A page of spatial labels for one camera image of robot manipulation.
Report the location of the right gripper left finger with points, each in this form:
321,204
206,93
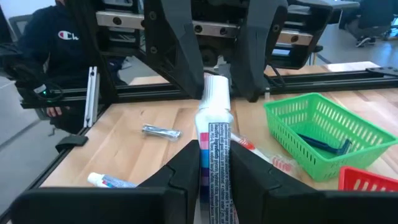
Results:
183,174

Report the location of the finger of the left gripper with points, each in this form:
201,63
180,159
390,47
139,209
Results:
174,46
258,53

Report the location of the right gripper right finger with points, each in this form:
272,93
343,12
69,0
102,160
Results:
248,180

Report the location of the red toothbrush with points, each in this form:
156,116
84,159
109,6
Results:
248,144

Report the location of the silver foil packet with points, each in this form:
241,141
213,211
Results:
161,132

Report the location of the dark blue razor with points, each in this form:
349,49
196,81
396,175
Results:
323,145

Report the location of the green plastic basket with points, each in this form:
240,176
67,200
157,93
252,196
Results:
318,174

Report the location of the toothpaste tube with red end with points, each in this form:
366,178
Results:
105,180

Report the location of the grey desk top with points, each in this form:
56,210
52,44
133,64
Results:
339,5

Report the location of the red plastic basket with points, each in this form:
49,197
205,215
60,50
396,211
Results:
351,174

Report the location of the person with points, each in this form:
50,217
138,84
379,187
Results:
53,46
373,15

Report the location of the person's hand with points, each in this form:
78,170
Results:
54,111

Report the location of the grey chair back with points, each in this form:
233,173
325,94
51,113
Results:
20,26

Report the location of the black device with green light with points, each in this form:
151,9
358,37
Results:
18,68

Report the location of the white aluminium extrusion post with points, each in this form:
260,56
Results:
91,99

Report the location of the black plastic bracket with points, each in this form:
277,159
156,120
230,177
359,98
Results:
71,141

